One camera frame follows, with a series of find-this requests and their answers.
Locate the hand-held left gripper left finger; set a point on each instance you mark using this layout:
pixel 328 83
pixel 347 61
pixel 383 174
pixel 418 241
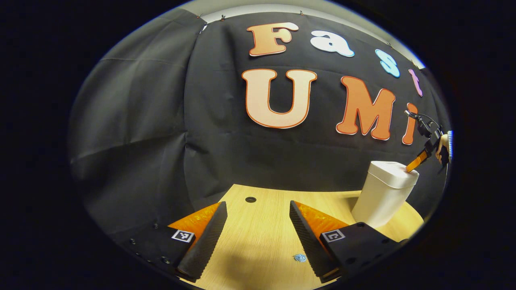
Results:
pixel 205 245

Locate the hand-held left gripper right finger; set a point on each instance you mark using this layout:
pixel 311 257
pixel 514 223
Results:
pixel 308 241

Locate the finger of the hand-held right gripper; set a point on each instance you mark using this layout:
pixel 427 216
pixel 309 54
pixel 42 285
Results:
pixel 415 162

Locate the small paper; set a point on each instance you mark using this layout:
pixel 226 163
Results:
pixel 300 257

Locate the white desktop garbage bin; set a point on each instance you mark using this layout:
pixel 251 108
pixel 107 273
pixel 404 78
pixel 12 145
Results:
pixel 379 197

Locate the wooden desktop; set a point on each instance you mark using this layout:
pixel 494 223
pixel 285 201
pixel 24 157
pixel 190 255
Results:
pixel 258 225

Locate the black backdrop cloth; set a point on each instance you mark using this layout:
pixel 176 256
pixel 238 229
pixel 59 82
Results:
pixel 161 121

